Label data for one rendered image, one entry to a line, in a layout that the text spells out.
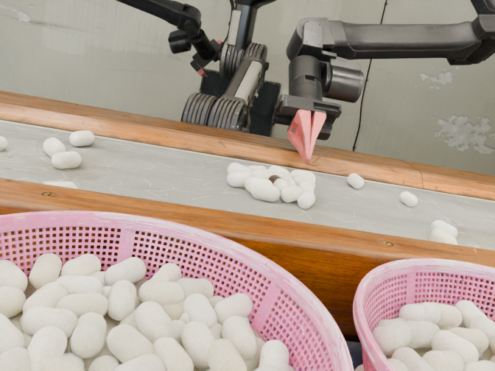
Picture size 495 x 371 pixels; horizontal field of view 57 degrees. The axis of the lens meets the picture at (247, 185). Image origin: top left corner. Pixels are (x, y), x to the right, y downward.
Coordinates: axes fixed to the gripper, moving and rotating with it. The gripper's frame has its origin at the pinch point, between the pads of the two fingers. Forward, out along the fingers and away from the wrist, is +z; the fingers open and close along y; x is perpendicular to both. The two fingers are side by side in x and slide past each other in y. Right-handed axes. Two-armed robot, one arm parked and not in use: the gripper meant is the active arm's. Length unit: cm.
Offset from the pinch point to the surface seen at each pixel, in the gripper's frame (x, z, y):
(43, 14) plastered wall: 128, -164, -104
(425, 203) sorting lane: -1.3, 6.1, 18.1
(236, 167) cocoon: -4.7, 7.1, -11.6
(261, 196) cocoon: -9.0, 13.6, -9.0
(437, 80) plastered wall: 109, -149, 116
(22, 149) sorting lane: -4.3, 8.9, -38.5
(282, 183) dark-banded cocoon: -7.9, 10.6, -6.1
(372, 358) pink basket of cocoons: -30.8, 35.9, -7.1
